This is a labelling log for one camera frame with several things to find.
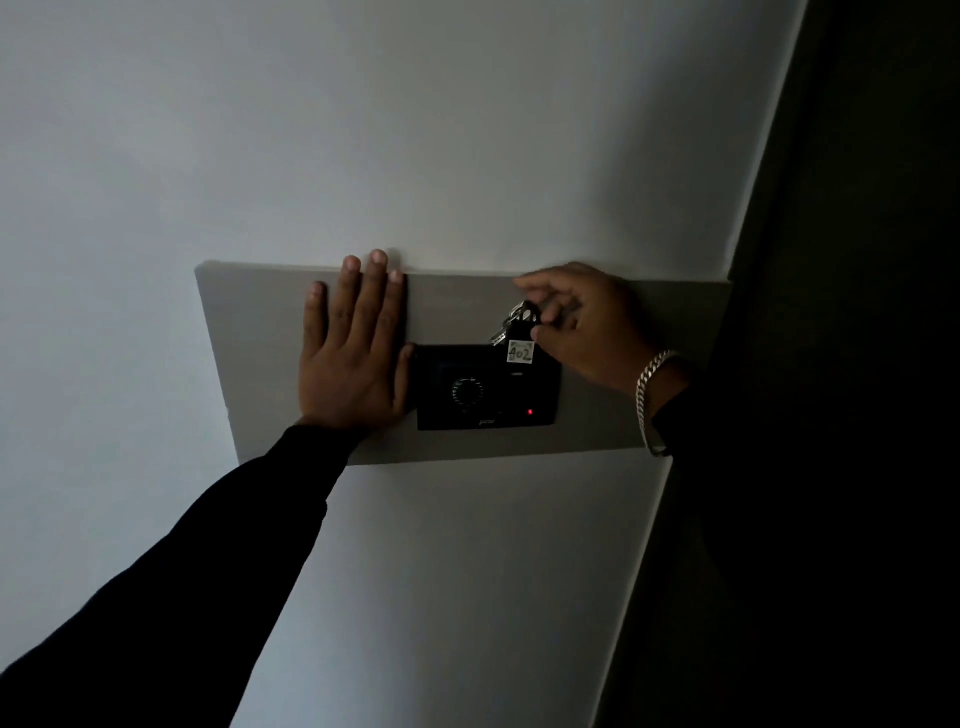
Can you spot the person's left thumb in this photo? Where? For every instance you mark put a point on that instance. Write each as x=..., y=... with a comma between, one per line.
x=403, y=379

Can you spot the person's right hand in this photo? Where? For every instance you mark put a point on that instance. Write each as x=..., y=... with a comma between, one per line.
x=607, y=334

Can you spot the black wall control panel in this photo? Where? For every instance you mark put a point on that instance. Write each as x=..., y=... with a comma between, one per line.
x=480, y=394

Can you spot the black key tag white label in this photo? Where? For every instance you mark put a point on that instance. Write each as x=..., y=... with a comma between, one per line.
x=520, y=349

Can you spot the grey wall mounting board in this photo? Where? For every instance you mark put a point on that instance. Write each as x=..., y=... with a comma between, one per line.
x=255, y=345

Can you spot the person's right forearm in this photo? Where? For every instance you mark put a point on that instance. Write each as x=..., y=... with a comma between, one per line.
x=701, y=427

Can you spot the silver keys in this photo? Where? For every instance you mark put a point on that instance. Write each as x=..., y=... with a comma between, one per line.
x=501, y=328

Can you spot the person's right thumb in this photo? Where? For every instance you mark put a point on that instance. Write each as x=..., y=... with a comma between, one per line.
x=551, y=343

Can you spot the person's left hand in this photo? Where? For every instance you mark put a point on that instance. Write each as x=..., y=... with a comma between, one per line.
x=349, y=382

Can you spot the person's left little finger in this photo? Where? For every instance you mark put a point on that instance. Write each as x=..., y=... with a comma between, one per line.
x=315, y=315

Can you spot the person's left middle finger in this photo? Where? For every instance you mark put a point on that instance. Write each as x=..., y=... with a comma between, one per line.
x=371, y=296

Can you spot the person's left forearm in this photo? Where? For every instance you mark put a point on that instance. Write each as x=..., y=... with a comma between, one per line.
x=210, y=577

